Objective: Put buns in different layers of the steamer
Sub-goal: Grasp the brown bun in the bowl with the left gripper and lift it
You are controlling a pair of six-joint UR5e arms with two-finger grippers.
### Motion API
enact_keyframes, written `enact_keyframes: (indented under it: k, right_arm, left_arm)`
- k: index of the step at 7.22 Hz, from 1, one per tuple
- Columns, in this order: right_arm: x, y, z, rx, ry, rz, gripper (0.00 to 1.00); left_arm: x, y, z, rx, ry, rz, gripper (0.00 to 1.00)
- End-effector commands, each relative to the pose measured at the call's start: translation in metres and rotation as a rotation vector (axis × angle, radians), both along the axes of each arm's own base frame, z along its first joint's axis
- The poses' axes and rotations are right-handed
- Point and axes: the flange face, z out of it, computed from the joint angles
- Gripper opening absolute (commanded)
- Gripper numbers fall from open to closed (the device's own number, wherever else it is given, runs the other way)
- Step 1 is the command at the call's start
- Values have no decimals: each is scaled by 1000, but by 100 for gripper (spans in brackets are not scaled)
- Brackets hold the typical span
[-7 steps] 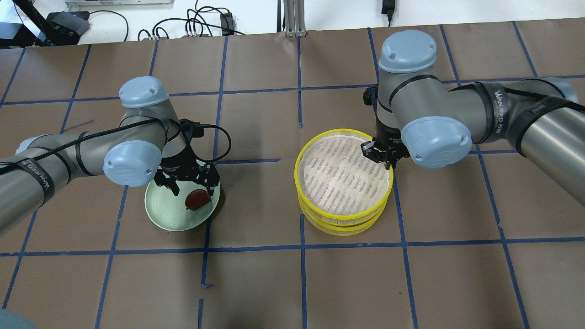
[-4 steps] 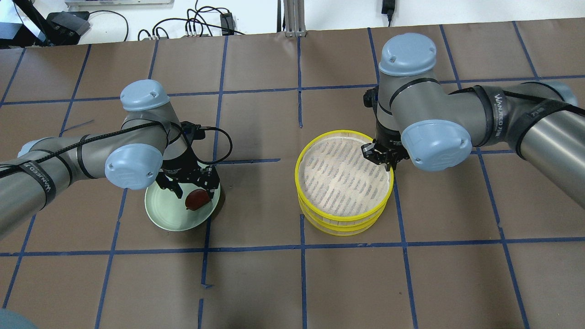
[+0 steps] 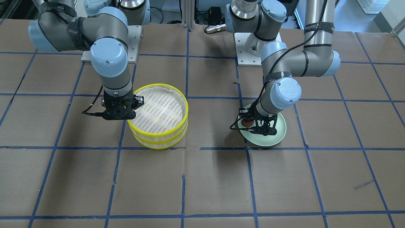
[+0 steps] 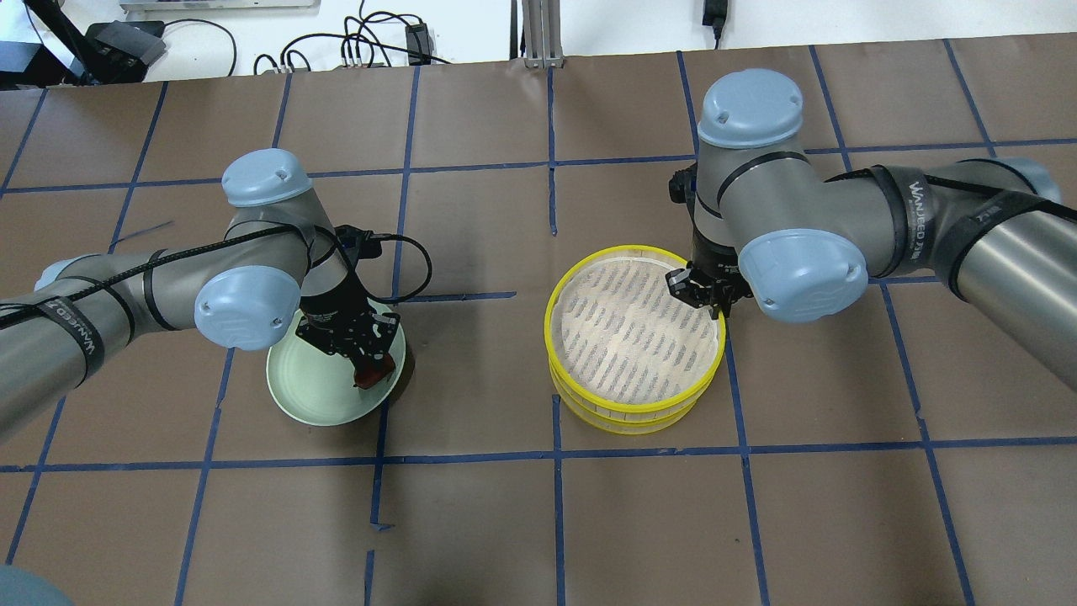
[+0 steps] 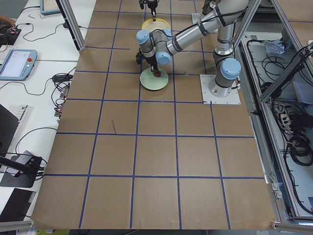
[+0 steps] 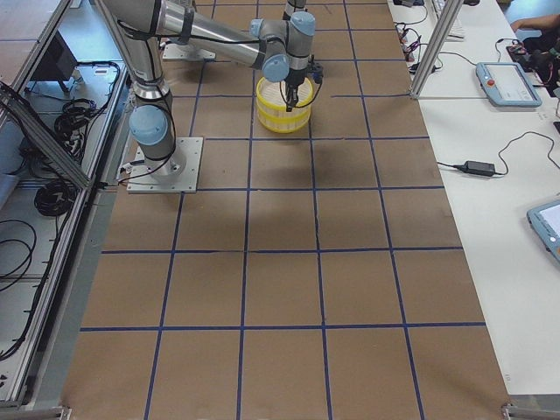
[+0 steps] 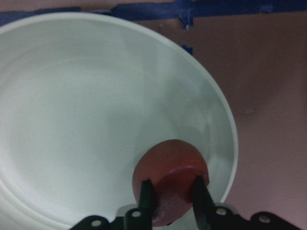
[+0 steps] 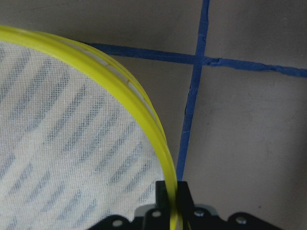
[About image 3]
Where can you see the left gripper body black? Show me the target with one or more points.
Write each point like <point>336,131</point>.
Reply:
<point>272,121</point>

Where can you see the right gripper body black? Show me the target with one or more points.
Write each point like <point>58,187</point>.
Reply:
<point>138,102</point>

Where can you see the brown bun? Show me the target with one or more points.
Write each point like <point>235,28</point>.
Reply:
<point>247,123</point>

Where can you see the yellow steamer layer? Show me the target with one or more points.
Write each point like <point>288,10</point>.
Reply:
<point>161,142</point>
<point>163,114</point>

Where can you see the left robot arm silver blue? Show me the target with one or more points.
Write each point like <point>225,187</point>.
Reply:
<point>314,57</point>

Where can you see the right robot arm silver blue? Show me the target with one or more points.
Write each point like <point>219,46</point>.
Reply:
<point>104,33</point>

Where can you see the green plate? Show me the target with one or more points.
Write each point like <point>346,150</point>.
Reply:
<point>261,140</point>

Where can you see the brown paper table cover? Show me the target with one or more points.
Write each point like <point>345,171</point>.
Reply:
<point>341,163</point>

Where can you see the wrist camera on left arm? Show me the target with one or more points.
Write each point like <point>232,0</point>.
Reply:
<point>246,114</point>

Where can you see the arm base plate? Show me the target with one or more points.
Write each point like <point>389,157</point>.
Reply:
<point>134,37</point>
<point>248,49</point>

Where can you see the aluminium frame post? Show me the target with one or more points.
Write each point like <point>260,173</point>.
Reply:
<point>188,13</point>

